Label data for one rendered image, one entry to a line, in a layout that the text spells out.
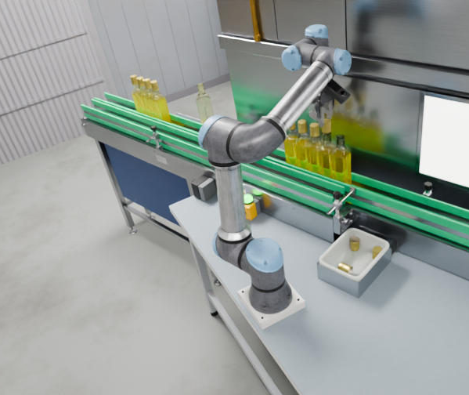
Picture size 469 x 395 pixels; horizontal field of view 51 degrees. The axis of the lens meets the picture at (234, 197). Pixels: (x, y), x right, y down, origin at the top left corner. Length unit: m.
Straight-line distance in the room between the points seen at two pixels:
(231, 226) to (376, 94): 0.71
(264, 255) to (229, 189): 0.24
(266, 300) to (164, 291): 1.40
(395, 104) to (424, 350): 0.82
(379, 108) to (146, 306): 1.76
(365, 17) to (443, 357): 1.12
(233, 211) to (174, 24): 3.59
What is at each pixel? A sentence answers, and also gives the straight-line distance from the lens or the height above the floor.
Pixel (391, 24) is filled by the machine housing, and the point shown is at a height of 1.51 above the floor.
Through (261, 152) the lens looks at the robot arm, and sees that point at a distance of 1.41.
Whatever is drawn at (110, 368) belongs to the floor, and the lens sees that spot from 2.78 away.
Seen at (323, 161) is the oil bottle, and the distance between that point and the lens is 1.95.
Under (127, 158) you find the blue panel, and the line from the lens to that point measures 2.95.
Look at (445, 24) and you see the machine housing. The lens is 1.71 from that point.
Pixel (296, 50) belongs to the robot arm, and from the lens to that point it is 1.66.
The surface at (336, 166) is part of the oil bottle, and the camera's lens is 1.93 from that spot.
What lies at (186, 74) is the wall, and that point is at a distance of 5.19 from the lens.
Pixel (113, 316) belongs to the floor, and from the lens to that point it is 3.01.
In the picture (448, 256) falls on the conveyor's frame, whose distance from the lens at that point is 1.86.
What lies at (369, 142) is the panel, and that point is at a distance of 1.99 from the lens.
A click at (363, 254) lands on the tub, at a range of 1.92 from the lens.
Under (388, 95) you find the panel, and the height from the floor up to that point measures 1.28.
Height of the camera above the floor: 2.10
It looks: 36 degrees down
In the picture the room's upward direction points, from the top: 11 degrees counter-clockwise
